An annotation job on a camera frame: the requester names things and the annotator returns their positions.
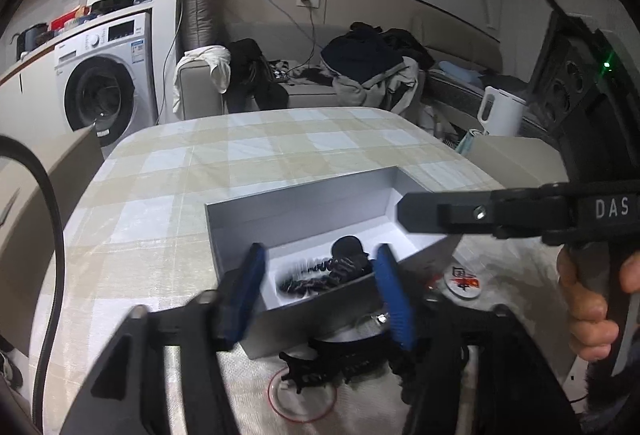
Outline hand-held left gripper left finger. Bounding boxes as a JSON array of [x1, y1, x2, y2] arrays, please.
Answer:
[[60, 242, 268, 435]]

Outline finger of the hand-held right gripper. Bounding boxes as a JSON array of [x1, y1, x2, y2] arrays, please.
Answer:
[[396, 184, 577, 239]]

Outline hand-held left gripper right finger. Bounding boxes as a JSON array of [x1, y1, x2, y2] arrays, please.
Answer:
[[372, 244, 583, 435]]

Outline black hair claw clip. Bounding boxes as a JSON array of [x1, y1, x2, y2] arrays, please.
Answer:
[[307, 332, 401, 368], [279, 350, 351, 393]]

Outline black spiral hair tie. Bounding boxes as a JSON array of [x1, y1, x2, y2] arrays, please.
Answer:
[[277, 255, 373, 301]]

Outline thin red ring bracelet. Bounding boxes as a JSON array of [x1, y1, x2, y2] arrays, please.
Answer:
[[267, 367, 338, 423]]

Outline grey cardboard box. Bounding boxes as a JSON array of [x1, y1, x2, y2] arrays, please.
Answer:
[[205, 165, 463, 361]]

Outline person's right forearm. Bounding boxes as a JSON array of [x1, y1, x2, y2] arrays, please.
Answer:
[[582, 357, 633, 421]]

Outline person's right hand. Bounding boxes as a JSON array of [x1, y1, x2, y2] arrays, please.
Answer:
[[556, 245, 640, 361]]

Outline round white red-print badge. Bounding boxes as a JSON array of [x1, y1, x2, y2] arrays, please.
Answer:
[[442, 262, 483, 301]]

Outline light blue packet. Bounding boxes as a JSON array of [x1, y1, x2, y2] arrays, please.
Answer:
[[452, 128, 488, 156]]

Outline beige box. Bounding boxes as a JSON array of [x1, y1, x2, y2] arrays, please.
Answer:
[[465, 135, 571, 188]]

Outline translucent foam sheet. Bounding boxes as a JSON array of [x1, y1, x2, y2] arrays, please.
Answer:
[[165, 235, 566, 435]]

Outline white electric kettle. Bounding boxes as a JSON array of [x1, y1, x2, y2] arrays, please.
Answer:
[[476, 85, 528, 137]]

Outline grey and white jacket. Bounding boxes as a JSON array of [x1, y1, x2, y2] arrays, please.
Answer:
[[330, 55, 426, 116]]

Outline light blue cloth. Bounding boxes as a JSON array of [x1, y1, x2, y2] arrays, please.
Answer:
[[440, 60, 481, 83]]

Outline checkered tablecloth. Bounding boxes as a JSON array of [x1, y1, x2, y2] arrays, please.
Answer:
[[37, 108, 576, 435]]

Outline grey sofa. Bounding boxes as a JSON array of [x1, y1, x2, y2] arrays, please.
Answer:
[[175, 20, 506, 121]]

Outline dark clothing pile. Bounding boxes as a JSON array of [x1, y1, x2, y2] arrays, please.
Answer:
[[320, 21, 436, 83]]

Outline black pants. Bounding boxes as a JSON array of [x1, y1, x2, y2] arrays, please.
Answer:
[[225, 38, 291, 113]]

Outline beige chair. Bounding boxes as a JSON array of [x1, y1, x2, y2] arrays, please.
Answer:
[[0, 125, 106, 356]]

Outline white cloth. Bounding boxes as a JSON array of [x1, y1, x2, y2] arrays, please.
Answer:
[[172, 45, 233, 113]]

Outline white washing machine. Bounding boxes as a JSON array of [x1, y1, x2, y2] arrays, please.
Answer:
[[54, 11, 160, 161]]

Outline grey cushion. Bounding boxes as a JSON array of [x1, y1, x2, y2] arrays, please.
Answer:
[[182, 0, 218, 53]]

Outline black cloth bundle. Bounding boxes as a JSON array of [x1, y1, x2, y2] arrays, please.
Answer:
[[90, 0, 133, 16]]

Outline red packet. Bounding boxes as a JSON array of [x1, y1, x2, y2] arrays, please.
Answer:
[[50, 5, 88, 33]]

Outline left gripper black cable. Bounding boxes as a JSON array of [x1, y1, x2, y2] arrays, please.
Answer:
[[0, 135, 66, 416]]

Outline black charger cable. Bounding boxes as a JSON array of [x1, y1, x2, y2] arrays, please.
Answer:
[[287, 0, 321, 71]]

